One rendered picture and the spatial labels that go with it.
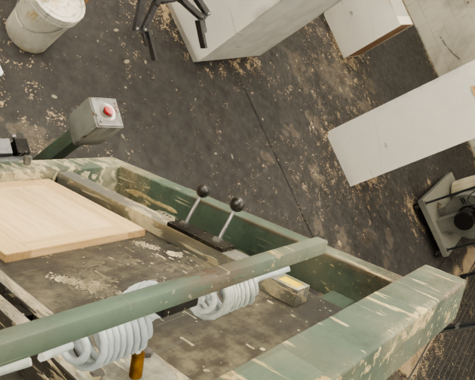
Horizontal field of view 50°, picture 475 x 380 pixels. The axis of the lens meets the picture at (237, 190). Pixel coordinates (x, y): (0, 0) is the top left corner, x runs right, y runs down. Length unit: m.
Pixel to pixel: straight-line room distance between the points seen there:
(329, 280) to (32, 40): 2.20
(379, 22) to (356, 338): 5.34
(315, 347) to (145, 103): 2.78
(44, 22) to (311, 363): 2.43
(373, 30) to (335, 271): 4.89
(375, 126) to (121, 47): 2.44
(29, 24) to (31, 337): 2.60
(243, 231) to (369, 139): 3.50
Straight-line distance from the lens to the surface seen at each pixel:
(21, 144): 1.90
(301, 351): 0.77
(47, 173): 1.73
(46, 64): 3.14
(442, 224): 6.20
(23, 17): 2.97
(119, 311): 0.47
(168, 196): 1.68
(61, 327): 0.44
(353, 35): 6.13
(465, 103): 4.61
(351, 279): 1.31
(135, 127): 3.27
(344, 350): 0.80
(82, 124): 1.94
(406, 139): 4.77
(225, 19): 3.73
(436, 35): 9.17
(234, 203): 1.25
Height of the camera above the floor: 2.33
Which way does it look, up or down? 39 degrees down
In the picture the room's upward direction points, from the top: 65 degrees clockwise
